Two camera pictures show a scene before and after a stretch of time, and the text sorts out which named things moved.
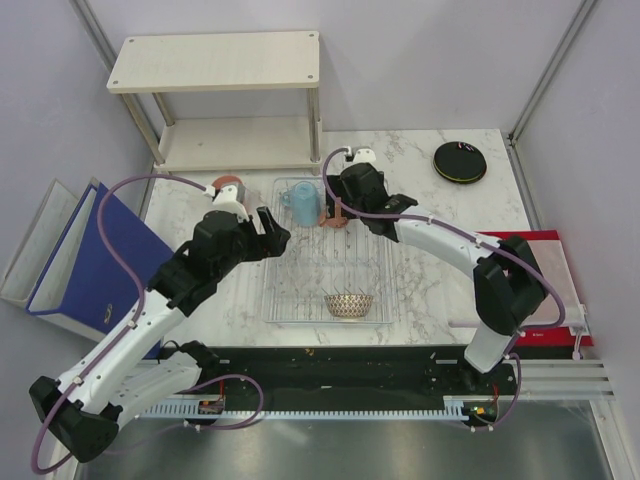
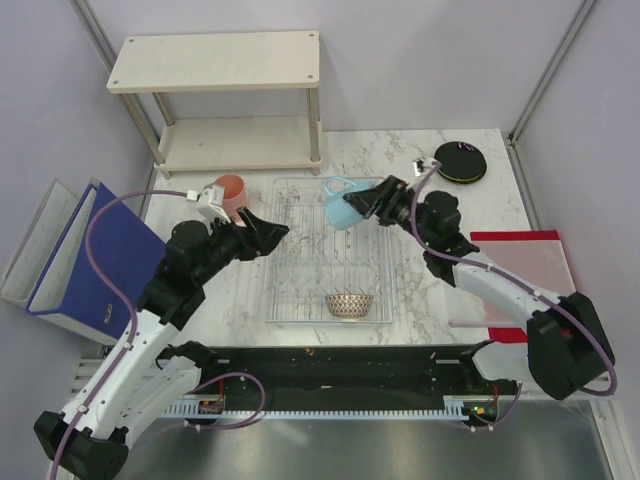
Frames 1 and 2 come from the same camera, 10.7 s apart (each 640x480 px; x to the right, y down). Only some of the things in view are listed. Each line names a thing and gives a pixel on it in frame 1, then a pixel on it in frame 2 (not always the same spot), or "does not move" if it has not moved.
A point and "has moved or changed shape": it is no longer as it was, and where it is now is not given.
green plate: [461, 171] does not move
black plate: [459, 162] does not move
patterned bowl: [348, 305] does not move
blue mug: [304, 203] has moved or changed shape
